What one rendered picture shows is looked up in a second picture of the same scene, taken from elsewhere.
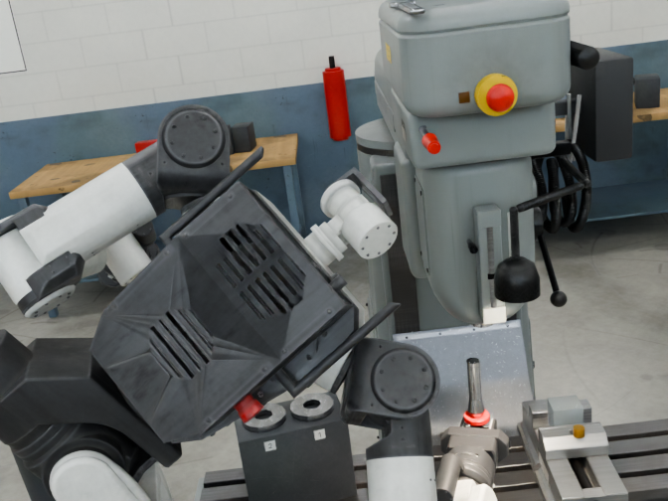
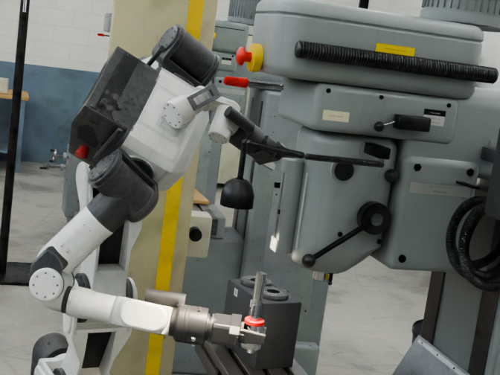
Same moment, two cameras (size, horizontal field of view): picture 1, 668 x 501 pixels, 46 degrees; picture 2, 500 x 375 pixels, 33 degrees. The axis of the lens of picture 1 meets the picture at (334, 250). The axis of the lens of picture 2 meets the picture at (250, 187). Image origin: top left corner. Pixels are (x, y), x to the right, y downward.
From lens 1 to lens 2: 211 cm
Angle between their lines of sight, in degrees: 70
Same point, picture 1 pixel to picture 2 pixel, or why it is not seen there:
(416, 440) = (94, 204)
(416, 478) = (79, 217)
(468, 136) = (292, 100)
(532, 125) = (307, 102)
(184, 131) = (167, 35)
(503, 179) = (309, 145)
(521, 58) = (268, 36)
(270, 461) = (234, 304)
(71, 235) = not seen: hidden behind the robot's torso
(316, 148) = not seen: outside the picture
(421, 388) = (98, 172)
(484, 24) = (264, 10)
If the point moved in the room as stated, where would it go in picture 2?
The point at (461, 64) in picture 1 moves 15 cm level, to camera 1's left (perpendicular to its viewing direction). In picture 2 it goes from (256, 34) to (237, 33)
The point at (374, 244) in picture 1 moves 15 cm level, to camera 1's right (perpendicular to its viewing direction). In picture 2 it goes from (170, 116) to (184, 124)
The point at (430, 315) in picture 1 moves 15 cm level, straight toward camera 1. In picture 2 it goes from (440, 335) to (385, 331)
